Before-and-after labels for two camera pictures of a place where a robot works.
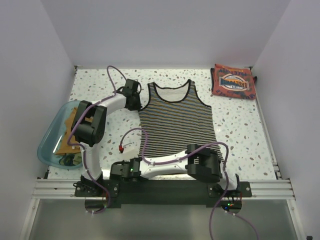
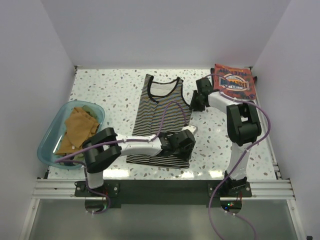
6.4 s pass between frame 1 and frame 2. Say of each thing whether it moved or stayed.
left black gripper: moved
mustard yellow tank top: stayed
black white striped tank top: moved
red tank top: stayed
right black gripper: moved
